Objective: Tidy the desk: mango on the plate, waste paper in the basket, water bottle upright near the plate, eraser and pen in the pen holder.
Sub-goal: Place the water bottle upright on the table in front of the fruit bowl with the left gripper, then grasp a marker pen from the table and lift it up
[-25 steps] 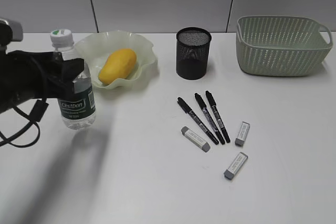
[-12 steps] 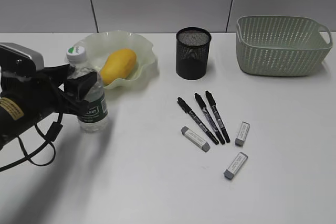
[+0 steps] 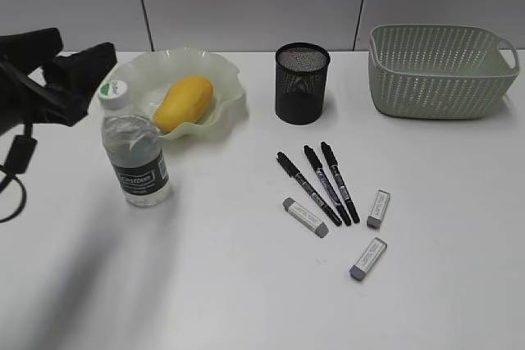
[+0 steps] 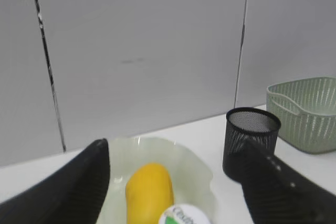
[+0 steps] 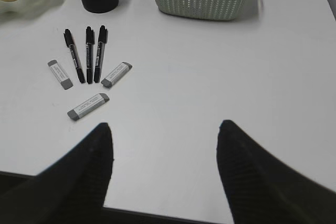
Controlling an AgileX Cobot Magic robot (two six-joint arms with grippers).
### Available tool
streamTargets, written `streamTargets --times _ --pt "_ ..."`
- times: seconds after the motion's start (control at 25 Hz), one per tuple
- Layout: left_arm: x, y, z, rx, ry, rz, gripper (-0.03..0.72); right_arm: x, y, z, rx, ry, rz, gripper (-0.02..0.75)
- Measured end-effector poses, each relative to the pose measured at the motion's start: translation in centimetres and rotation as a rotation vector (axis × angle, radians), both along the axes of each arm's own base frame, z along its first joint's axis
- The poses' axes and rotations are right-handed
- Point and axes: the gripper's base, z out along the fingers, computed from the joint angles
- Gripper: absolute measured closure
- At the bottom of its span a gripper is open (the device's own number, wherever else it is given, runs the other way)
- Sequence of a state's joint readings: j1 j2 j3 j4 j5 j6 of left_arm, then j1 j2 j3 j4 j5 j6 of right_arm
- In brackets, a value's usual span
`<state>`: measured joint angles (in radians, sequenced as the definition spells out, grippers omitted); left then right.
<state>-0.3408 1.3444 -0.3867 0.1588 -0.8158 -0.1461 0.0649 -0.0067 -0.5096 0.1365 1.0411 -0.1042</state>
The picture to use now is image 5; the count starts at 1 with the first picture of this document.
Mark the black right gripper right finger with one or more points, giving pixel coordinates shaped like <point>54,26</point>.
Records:
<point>260,188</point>

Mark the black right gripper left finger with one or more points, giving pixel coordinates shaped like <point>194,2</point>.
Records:
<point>72,190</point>

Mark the grey white eraser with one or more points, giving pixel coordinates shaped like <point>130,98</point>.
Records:
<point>88,106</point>
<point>116,74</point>
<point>60,74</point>

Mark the black marker pen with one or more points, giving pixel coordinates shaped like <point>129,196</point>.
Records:
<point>90,40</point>
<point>102,40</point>
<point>74,54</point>

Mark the grey white eraser bottom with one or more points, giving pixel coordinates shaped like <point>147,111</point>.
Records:
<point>88,106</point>

